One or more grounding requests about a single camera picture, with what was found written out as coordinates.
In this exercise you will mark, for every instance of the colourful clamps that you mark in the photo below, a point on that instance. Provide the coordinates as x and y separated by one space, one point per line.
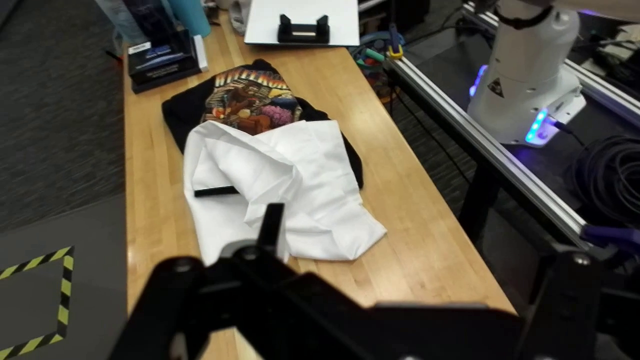
383 49

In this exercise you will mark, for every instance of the black product box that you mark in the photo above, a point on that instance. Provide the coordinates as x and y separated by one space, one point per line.
160 66

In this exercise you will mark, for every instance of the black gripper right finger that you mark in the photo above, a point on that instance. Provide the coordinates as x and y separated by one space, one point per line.
567 306

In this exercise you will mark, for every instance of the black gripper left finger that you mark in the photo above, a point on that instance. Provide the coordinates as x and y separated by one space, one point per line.
220 312

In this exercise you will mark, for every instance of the teal bottle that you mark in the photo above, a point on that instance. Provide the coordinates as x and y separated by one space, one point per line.
190 17

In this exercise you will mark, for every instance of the black graphic t-shirt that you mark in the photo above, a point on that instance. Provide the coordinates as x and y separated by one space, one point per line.
186 111

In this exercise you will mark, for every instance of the white cloth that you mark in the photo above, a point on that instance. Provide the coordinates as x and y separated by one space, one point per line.
300 180

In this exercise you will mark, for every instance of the black dumbbell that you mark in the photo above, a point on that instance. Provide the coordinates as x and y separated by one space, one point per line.
302 31

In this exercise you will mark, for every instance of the aluminium frame rail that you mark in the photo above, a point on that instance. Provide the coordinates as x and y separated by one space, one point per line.
487 151

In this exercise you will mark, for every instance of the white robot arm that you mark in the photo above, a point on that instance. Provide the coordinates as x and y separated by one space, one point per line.
527 73

